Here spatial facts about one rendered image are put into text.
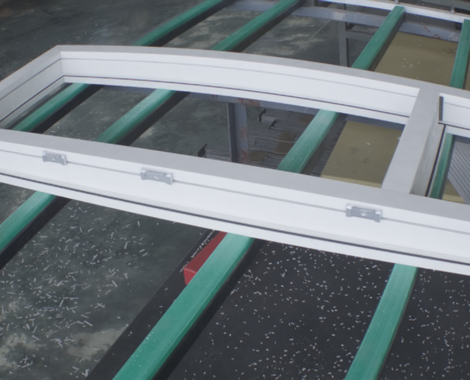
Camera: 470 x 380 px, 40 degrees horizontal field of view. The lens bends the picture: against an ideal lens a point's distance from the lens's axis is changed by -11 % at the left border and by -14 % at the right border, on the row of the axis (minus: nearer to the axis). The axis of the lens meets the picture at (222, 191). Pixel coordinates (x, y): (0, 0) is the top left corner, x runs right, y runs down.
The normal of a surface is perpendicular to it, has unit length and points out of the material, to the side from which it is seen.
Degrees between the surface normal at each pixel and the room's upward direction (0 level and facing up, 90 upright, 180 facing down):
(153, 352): 0
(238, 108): 90
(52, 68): 90
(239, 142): 90
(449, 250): 90
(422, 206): 0
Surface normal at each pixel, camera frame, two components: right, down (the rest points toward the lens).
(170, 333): -0.06, -0.86
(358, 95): -0.41, 0.49
